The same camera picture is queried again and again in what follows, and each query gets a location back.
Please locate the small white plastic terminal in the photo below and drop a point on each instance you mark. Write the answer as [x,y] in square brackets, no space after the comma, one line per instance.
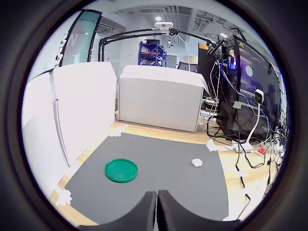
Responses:
[196,162]

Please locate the round green lid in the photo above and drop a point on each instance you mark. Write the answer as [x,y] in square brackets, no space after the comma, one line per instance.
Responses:
[121,170]

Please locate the dark grey mat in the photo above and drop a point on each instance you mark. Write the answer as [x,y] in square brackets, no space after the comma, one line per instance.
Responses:
[163,156]

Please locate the white tape piece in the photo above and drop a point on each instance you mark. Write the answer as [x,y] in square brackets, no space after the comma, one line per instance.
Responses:
[118,131]
[63,197]
[213,145]

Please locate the small white tape strip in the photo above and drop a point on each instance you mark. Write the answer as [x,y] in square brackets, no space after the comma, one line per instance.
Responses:
[241,174]

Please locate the small red tag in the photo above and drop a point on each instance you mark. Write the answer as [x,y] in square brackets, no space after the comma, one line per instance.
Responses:
[261,150]

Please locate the blue printed label strip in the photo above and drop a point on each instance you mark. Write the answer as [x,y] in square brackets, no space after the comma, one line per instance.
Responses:
[205,115]

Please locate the large white box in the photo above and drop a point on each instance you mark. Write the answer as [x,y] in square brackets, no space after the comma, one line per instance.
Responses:
[158,103]

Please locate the small grey adapter box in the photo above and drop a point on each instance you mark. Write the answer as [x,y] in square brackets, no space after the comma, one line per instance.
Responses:
[237,105]

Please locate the white partition board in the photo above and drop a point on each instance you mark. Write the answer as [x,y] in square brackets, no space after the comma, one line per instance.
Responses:
[84,96]

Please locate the black computer tower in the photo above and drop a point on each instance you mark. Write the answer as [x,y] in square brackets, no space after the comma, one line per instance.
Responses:
[250,79]

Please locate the blue shelf rack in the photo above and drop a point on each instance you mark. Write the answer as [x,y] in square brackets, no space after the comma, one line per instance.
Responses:
[160,51]

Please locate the teal roll-up banner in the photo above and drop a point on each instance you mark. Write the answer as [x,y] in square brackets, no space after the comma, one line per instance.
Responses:
[89,26]

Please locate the white gooseneck camera stand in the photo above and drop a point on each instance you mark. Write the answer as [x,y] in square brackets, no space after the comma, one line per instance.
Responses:
[259,96]

